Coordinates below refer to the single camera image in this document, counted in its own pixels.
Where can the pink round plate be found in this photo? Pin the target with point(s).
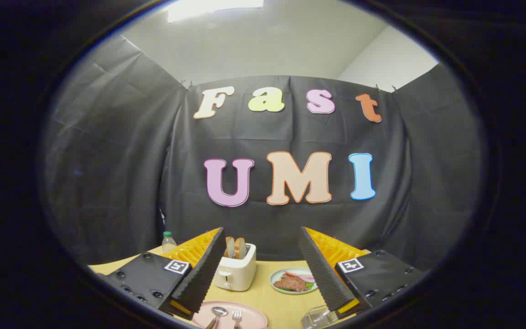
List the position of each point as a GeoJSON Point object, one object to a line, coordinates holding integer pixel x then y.
{"type": "Point", "coordinates": [251, 316]}

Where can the orange red vegetable slice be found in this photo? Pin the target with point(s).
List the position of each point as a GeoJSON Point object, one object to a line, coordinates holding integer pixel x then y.
{"type": "Point", "coordinates": [291, 274]}

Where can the clear plastic water bottle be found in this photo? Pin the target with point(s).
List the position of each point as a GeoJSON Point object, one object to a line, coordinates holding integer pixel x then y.
{"type": "Point", "coordinates": [168, 243]}

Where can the brown meat slices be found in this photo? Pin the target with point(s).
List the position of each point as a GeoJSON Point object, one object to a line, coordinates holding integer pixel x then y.
{"type": "Point", "coordinates": [290, 283]}

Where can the pale green plate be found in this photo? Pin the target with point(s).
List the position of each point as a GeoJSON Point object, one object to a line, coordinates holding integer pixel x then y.
{"type": "Point", "coordinates": [276, 279]}

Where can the perforated square metal tray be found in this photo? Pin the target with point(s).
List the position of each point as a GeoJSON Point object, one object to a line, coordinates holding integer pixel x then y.
{"type": "Point", "coordinates": [318, 317]}

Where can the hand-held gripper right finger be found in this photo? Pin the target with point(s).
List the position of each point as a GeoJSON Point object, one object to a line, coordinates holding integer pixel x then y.
{"type": "Point", "coordinates": [320, 269]}

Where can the cream white toaster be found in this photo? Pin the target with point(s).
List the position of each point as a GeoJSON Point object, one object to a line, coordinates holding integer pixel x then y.
{"type": "Point", "coordinates": [240, 274]}

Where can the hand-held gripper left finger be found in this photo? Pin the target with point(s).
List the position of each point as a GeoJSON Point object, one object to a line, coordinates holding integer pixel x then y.
{"type": "Point", "coordinates": [203, 269]}

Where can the pink ham slice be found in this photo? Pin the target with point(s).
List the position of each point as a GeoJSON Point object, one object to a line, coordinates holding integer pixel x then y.
{"type": "Point", "coordinates": [307, 278]}

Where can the toast bread slice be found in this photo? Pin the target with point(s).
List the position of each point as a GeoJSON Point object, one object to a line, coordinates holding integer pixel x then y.
{"type": "Point", "coordinates": [230, 247]}
{"type": "Point", "coordinates": [240, 248]}

